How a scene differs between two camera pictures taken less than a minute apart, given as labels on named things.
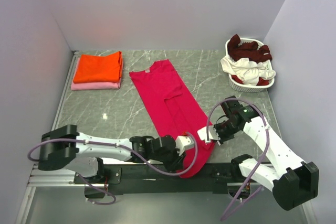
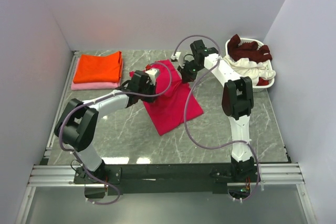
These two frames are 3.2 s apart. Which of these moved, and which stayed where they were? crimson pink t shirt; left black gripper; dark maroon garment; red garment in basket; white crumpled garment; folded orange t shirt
Moved: left black gripper; crimson pink t shirt
Stayed: dark maroon garment; white crumpled garment; folded orange t shirt; red garment in basket
